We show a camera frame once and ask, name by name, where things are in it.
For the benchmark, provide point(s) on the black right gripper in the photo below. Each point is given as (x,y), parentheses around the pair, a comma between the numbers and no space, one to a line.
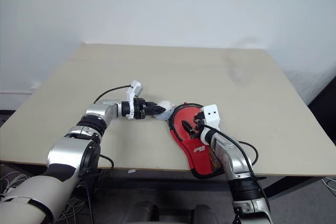
(198,129)

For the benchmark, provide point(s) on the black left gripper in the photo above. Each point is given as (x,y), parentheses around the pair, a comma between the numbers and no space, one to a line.
(140,108)

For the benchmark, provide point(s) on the red paddle case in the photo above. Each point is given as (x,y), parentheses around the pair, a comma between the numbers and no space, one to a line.
(199,161)

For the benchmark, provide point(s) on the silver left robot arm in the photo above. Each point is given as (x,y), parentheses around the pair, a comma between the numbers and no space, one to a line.
(71,150)

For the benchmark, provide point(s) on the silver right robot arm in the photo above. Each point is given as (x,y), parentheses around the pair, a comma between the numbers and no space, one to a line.
(236,161)

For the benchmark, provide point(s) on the small white table label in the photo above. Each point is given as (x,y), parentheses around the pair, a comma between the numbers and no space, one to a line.
(132,171)

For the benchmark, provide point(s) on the dark rounded shape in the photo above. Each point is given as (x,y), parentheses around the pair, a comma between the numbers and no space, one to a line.
(207,214)

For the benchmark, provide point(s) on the dark furniture block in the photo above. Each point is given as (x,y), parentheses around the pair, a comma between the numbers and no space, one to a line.
(324,108)

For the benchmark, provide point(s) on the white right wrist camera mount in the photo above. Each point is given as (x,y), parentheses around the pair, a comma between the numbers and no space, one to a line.
(211,115)

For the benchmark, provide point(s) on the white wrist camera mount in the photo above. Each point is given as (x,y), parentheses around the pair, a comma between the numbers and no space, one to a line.
(135,86)
(211,115)

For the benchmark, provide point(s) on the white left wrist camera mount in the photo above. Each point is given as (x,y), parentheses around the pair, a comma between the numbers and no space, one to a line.
(135,86)

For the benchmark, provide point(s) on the dark metal table frame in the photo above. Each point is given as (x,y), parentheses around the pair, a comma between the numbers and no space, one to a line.
(288,185)

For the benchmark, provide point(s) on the white wall trunking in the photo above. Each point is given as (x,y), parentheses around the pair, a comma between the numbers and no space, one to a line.
(15,93)

